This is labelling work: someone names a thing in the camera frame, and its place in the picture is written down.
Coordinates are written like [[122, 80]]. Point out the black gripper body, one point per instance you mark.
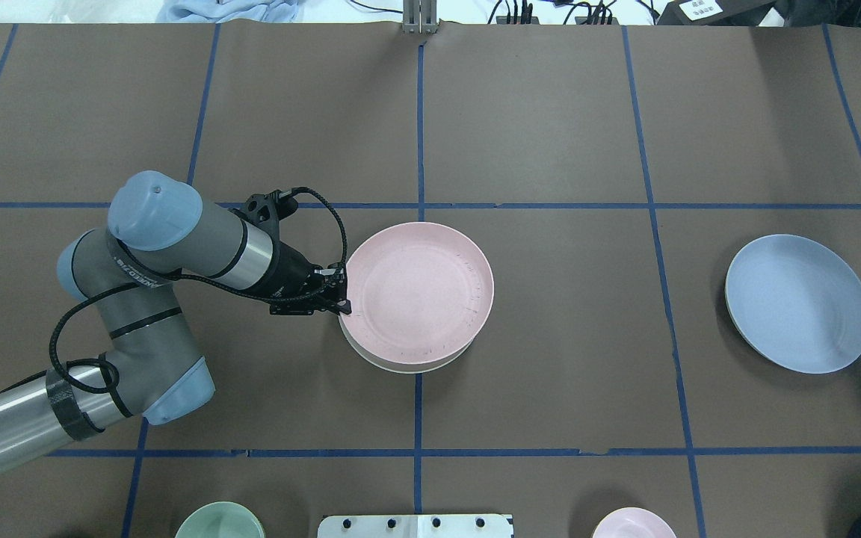
[[290, 274]]

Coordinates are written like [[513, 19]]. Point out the green bowl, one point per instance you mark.
[[221, 519]]

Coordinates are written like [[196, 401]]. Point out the pink bowl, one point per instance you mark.
[[632, 522]]

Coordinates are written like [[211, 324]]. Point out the black power strip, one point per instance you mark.
[[553, 13]]

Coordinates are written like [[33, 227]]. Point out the pink plate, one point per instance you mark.
[[418, 291]]

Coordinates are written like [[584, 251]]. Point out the light blue cloth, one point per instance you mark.
[[216, 12]]

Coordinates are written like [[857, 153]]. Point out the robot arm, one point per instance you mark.
[[125, 348]]

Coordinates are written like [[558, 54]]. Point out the aluminium frame post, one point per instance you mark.
[[420, 17]]

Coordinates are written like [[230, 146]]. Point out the blue plate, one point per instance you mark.
[[795, 302]]

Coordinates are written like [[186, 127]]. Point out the black box with label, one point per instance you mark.
[[715, 13]]

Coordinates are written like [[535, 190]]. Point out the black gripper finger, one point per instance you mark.
[[342, 306]]

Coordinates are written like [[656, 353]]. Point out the cream white plate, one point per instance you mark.
[[399, 368]]

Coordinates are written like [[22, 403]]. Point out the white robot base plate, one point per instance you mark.
[[431, 525]]

